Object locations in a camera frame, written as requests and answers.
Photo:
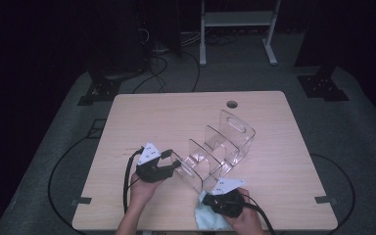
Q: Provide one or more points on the white metal stand frame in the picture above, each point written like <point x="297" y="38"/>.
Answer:
<point x="238" y="19"/>

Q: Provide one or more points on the black stand base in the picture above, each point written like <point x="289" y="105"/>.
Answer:
<point x="323" y="87"/>
<point x="101" y="91"/>

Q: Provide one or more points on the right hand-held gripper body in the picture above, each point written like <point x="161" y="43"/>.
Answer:
<point x="230" y="204"/>

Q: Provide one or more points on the light blue cleaning cloth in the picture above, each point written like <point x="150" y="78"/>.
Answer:
<point x="209" y="220"/>

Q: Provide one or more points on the person's right hand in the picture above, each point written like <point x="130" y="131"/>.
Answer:
<point x="246" y="222"/>

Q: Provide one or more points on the black equipment cabinet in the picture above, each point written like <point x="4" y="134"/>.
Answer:
<point x="120" y="36"/>

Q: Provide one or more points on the person's left hand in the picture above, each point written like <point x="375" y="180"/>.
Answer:
<point x="143" y="194"/>

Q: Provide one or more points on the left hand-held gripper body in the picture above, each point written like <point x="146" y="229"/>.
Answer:
<point x="150" y="171"/>

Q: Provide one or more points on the clear acrylic divided organizer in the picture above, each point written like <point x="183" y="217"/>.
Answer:
<point x="215" y="153"/>

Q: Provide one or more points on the dark floor tape strip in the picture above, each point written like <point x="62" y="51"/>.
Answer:
<point x="81" y="201"/>
<point x="325" y="199"/>

